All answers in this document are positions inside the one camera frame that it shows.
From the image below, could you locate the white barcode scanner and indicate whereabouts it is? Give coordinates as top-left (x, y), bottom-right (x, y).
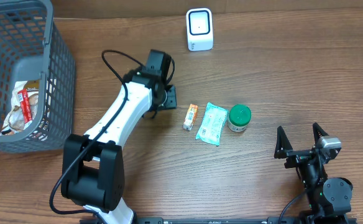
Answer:
top-left (186, 7), bottom-right (214, 52)

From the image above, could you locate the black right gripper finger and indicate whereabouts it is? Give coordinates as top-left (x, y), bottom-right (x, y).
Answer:
top-left (274, 126), bottom-right (293, 159)
top-left (313, 123), bottom-right (328, 143)

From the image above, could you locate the small orange box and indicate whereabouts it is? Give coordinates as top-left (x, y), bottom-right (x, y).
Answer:
top-left (183, 104), bottom-right (198, 131)

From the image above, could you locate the teal wet wipes pack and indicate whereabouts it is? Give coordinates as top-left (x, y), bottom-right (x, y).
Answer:
top-left (195, 102), bottom-right (228, 146)

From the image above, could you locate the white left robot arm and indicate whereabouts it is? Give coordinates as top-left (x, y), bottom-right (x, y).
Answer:
top-left (49, 50), bottom-right (177, 223)

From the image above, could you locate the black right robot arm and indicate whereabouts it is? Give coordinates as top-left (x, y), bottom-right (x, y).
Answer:
top-left (273, 123), bottom-right (357, 223)

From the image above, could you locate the snack bag with red label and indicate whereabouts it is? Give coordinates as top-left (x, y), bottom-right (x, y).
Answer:
top-left (0, 80), bottom-right (39, 136)

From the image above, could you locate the grey plastic shopping basket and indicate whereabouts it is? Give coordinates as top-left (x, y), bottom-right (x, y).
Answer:
top-left (0, 1), bottom-right (76, 153)

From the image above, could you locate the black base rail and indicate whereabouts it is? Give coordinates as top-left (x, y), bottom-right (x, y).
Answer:
top-left (78, 217), bottom-right (358, 224)

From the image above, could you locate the green lid jar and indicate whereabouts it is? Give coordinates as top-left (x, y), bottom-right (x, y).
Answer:
top-left (227, 105), bottom-right (252, 132)

